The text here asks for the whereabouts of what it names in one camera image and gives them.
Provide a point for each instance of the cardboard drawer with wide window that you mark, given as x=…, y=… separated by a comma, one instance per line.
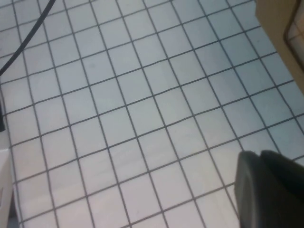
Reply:
x=270, y=21

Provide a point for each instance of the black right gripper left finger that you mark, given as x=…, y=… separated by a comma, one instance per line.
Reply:
x=254, y=194

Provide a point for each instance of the white block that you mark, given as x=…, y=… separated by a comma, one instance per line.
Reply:
x=4, y=190

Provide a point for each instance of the white black-grid tablecloth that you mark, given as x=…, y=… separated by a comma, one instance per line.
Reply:
x=142, y=107

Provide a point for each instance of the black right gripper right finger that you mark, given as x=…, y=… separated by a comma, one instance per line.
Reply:
x=292, y=185

